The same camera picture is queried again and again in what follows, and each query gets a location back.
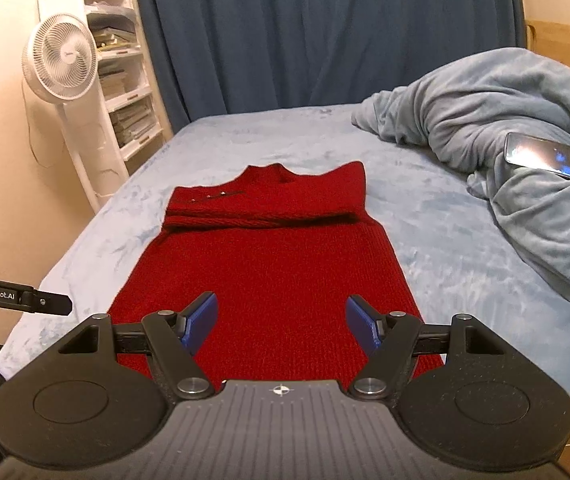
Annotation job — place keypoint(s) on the grey-blue fleece blanket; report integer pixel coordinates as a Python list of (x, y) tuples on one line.
[(515, 95)]

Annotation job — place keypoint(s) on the dark blue curtain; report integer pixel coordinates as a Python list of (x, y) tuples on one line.
[(325, 35)]

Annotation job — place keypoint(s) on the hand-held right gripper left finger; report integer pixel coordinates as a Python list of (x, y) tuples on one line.
[(201, 324)]

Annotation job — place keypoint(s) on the white shelf unit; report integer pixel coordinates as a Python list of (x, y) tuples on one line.
[(127, 110)]

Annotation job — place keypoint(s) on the red knit sweater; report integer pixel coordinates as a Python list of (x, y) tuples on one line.
[(275, 280)]

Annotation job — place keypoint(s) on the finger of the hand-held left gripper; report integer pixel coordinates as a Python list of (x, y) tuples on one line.
[(52, 302)]

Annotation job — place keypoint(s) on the smartphone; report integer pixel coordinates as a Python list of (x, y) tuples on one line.
[(540, 155)]

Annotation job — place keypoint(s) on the bed with light blue sheet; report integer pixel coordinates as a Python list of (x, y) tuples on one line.
[(425, 240)]

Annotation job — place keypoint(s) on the white pedestal fan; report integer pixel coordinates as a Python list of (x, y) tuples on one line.
[(65, 60)]

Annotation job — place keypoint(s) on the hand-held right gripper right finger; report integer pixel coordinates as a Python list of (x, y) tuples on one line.
[(362, 322)]

